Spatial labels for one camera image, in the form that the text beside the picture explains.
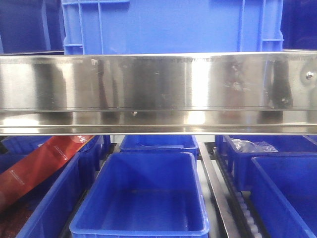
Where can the blue bin right rear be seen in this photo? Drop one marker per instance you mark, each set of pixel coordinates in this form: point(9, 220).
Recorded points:
point(237, 151)

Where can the empty blue bin centre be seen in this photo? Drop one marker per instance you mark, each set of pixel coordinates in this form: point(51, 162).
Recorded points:
point(139, 195)

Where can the blue bin rear centre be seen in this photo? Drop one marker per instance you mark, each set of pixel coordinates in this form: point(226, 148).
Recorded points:
point(162, 143)

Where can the large blue crate top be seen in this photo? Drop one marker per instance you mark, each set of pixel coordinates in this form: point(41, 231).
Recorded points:
point(108, 27)

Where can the stainless steel shelf rack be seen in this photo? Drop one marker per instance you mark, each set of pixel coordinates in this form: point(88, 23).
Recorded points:
point(207, 93)

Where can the clear plastic bag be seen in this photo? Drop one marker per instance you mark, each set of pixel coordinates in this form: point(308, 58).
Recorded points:
point(247, 146)

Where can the blue bin right front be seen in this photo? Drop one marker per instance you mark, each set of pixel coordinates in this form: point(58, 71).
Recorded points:
point(284, 193)

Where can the red packaging bag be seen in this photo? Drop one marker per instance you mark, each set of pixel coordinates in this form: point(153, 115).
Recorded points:
point(36, 167)

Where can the roller track rail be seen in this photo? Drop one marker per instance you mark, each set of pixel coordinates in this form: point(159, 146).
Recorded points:
point(230, 212)

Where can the blue bin left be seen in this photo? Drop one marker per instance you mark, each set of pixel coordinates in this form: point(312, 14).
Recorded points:
point(44, 211)

